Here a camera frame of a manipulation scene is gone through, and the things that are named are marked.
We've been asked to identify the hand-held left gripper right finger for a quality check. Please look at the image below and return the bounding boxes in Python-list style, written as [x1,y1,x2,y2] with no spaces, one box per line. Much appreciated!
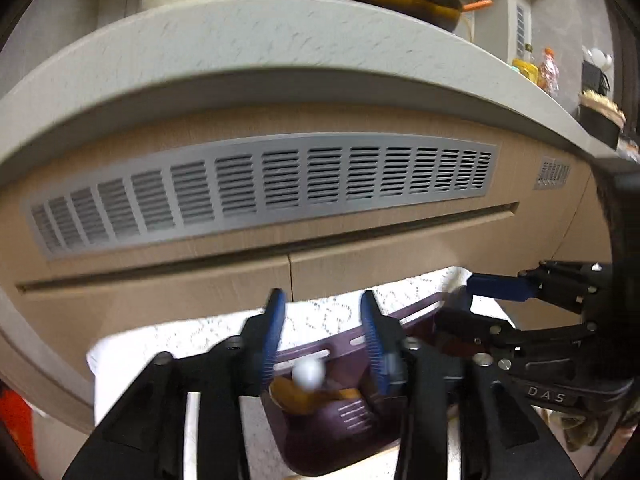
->
[360,289,583,480]

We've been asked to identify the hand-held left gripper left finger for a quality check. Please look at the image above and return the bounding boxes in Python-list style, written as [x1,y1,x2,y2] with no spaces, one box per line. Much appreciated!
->
[62,287,288,480]

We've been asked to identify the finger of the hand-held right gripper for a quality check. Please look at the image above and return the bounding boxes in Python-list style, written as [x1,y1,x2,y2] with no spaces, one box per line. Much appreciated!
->
[465,260,613,316]
[435,305,601,368]

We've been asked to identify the white plastic spoon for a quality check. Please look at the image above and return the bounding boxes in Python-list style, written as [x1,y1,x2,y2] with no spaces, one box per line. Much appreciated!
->
[291,358,326,391]

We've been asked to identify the purple plastic utensil holder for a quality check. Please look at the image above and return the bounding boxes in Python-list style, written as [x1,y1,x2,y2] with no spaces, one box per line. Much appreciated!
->
[260,292,471,478]

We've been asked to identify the white lace tablecloth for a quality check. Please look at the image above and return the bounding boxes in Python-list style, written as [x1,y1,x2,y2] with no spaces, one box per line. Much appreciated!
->
[87,267,511,480]

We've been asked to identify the small grey vent grille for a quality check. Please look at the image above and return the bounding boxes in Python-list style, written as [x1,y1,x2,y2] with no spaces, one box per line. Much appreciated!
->
[532,157,571,191]

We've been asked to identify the wooden counter cabinet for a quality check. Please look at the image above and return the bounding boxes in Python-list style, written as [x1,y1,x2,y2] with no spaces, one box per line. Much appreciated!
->
[0,95,616,431]

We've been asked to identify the large grey vent grille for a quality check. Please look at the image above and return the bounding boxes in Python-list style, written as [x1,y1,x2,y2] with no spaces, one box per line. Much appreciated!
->
[22,132,501,261]

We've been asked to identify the black round container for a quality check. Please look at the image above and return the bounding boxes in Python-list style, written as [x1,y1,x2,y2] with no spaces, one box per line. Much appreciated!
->
[577,89,626,148]

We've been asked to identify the yellow packet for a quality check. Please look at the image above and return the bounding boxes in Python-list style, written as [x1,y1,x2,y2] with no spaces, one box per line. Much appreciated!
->
[512,59,541,86]

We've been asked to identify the orange-capped plastic bottle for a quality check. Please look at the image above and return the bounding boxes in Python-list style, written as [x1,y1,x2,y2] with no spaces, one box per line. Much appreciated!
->
[537,47,560,96]

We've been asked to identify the black box with white items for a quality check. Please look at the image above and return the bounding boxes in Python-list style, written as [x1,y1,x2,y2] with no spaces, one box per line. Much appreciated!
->
[581,47,613,98]

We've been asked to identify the grey stone countertop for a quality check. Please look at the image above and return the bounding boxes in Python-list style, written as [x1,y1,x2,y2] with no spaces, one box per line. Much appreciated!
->
[0,0,640,211]

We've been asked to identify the red floor mat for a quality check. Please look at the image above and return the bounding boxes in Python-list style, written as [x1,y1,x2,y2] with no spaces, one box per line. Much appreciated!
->
[0,390,38,471]

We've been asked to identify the white wall appliance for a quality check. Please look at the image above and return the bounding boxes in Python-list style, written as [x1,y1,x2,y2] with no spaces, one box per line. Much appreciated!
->
[502,0,533,68]

